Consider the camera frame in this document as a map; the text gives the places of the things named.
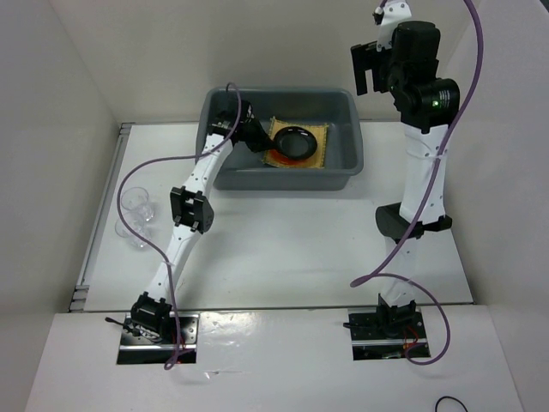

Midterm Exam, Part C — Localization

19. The orange plastic plate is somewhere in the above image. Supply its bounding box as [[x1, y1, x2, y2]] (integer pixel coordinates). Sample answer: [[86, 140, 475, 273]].
[[265, 150, 316, 168]]

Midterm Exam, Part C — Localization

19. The black round plate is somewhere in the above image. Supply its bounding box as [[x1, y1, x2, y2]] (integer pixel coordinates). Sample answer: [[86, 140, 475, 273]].
[[274, 126, 317, 161]]

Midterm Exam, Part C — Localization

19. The woven bamboo mat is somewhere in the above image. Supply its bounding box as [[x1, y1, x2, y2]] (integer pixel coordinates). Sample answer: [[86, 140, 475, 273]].
[[262, 117, 329, 169]]

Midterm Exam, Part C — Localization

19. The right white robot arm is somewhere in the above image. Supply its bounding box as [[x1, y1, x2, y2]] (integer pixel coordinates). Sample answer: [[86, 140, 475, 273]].
[[351, 20, 460, 275]]

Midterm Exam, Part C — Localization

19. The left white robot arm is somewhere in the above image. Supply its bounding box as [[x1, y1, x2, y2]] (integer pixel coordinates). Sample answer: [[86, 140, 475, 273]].
[[130, 100, 268, 343]]

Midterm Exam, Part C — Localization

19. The grey plastic bin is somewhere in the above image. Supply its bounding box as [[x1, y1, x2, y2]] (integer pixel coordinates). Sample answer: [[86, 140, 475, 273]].
[[214, 87, 364, 191]]

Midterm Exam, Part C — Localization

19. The clear glass cup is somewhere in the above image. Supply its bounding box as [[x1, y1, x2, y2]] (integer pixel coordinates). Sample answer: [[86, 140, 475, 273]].
[[115, 219, 152, 249], [121, 186, 155, 221]]

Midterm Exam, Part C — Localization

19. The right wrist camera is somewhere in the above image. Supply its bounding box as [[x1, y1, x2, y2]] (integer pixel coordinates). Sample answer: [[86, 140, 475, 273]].
[[373, 1, 412, 52]]

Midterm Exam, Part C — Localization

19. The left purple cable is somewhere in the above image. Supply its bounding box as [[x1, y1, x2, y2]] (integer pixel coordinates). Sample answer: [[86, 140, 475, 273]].
[[116, 82, 244, 370]]

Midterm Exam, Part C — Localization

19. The purple cable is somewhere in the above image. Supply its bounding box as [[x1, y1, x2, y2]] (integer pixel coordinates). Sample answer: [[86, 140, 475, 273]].
[[350, 0, 486, 366], [116, 82, 244, 370]]

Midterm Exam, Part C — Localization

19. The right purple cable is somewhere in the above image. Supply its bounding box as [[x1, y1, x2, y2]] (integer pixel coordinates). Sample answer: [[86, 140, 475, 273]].
[[350, 0, 486, 366]]

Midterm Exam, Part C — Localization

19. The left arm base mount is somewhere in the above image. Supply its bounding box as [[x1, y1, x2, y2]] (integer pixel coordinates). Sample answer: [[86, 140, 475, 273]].
[[105, 312, 200, 365]]

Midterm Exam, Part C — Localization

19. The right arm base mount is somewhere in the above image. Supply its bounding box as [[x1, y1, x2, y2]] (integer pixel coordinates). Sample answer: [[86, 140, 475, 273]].
[[342, 296, 431, 361]]

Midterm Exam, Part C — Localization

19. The black cable loop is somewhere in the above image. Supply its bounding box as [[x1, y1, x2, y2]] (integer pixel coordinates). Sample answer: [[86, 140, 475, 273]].
[[435, 397, 468, 412]]

